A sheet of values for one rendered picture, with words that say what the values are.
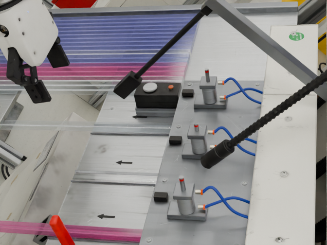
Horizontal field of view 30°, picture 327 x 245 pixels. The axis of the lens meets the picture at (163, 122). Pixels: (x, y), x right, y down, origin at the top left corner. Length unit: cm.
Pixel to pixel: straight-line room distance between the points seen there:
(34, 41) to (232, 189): 36
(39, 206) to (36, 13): 56
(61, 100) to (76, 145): 96
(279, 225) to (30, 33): 45
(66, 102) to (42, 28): 154
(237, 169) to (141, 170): 18
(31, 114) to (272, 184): 165
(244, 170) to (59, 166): 70
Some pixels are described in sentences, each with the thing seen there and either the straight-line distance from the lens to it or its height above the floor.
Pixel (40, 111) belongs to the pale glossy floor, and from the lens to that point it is 238.
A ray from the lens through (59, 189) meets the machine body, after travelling 143.
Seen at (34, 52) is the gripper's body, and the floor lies 109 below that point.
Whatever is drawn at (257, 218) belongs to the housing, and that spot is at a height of 126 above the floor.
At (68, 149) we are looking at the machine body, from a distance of 150.
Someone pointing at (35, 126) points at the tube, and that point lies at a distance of 107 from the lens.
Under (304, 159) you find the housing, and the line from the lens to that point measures 83.
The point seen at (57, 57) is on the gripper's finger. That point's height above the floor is 104.
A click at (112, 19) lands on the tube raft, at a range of 130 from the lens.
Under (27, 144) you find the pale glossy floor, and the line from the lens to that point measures 227.
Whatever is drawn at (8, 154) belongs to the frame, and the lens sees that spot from 179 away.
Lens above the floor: 171
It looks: 39 degrees down
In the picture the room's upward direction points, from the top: 50 degrees clockwise
